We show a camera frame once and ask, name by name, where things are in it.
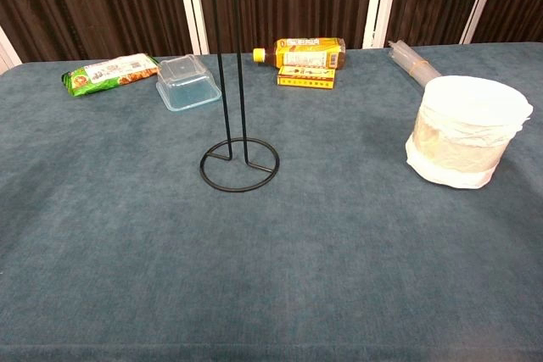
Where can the white toilet paper roll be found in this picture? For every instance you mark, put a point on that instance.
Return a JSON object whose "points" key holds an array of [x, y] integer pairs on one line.
{"points": [[462, 141]]}

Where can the small yellow cardboard box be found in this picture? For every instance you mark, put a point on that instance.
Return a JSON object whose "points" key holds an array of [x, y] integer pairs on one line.
{"points": [[305, 80]]}

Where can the tea bottle with yellow label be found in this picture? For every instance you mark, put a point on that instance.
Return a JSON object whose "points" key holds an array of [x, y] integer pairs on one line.
{"points": [[305, 54]]}

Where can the blue table cloth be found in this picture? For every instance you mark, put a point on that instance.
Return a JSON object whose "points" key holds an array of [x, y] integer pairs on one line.
{"points": [[271, 273]]}

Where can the clear plastic container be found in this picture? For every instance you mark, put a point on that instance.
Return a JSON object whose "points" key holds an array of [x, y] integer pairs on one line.
{"points": [[186, 82]]}

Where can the bundle of clear plastic tubes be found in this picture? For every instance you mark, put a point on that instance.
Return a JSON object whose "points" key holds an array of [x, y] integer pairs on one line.
{"points": [[413, 65]]}

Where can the green snack packet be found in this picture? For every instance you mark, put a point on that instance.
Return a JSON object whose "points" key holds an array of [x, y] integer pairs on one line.
{"points": [[106, 76]]}

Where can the white partition frame post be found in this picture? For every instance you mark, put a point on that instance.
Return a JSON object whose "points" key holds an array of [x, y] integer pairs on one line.
{"points": [[379, 1], [481, 1], [6, 52], [193, 10]]}

